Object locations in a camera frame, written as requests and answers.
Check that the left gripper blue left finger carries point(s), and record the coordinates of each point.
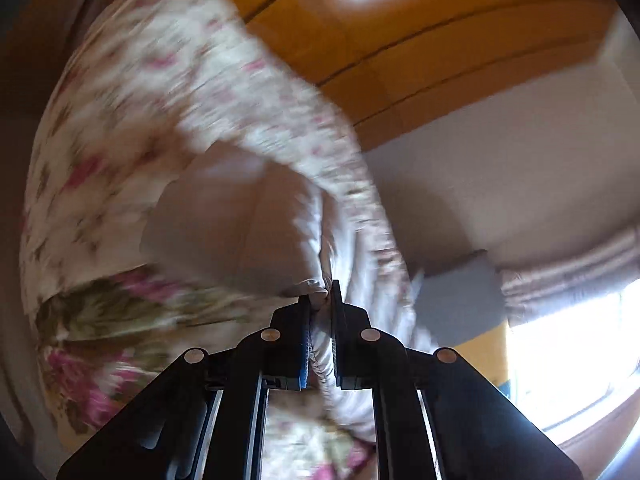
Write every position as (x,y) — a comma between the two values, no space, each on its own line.
(305,321)

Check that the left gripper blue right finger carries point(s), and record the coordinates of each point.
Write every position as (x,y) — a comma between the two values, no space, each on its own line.
(337,331)

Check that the beige quilted down coat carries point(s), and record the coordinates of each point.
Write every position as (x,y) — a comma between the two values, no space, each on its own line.
(240,219)

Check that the bright bedroom window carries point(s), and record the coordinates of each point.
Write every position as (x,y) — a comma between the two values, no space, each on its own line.
(571,368)

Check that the grey yellow teal headboard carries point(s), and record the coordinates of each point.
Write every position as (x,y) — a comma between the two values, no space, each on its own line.
(462,306)

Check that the pink patterned left curtain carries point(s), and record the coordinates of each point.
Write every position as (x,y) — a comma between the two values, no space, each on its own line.
(538,291)

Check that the floral quilted bedspread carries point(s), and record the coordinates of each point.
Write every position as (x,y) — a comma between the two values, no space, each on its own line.
(152,86)

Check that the orange wooden wardrobe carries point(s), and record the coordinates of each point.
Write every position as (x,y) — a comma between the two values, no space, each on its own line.
(396,65)

